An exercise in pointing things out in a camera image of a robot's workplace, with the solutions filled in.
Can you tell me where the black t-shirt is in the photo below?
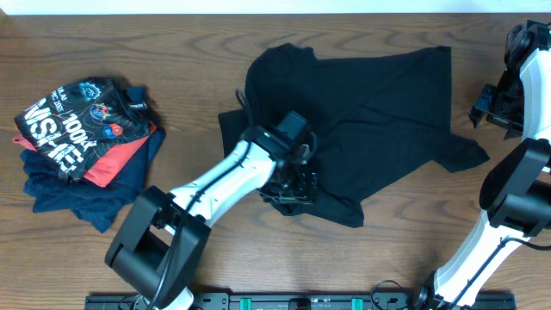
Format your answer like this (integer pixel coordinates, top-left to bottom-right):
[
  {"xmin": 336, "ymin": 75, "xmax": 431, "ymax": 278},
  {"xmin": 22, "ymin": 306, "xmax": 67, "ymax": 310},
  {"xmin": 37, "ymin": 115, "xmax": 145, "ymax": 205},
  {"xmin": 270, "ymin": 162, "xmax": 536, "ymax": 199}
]
[{"xmin": 218, "ymin": 44, "xmax": 488, "ymax": 227}]

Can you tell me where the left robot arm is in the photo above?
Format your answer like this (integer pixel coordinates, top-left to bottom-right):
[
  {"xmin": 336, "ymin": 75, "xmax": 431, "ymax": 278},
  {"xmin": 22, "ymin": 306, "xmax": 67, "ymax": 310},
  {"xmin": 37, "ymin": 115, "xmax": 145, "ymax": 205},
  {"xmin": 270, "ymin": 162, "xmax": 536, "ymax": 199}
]
[{"xmin": 105, "ymin": 126, "xmax": 317, "ymax": 309}]

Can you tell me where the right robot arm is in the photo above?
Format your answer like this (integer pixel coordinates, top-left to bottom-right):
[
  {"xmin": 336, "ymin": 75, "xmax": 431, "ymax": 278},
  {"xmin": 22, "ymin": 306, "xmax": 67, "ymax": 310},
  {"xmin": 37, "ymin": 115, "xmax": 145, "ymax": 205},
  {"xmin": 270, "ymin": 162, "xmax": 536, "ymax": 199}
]
[{"xmin": 409, "ymin": 20, "xmax": 550, "ymax": 309}]

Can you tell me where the red folded shirt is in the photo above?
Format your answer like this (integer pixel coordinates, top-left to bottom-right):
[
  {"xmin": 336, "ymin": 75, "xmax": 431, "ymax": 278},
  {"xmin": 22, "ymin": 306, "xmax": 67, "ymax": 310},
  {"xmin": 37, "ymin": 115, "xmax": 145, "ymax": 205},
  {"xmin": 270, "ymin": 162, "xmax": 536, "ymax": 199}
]
[{"xmin": 14, "ymin": 115, "xmax": 157, "ymax": 188}]

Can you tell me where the navy blue folded shirt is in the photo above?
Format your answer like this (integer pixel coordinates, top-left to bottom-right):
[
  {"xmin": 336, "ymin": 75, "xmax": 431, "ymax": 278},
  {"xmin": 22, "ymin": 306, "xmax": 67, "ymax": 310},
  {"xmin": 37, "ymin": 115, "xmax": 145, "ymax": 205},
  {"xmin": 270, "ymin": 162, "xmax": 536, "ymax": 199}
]
[{"xmin": 21, "ymin": 107, "xmax": 165, "ymax": 233}]

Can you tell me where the black mounting rail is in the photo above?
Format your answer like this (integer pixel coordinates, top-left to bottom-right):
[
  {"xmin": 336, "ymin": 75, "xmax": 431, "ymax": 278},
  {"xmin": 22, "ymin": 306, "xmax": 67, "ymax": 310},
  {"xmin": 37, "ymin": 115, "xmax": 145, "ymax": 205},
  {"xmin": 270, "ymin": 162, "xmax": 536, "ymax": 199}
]
[{"xmin": 84, "ymin": 293, "xmax": 517, "ymax": 310}]

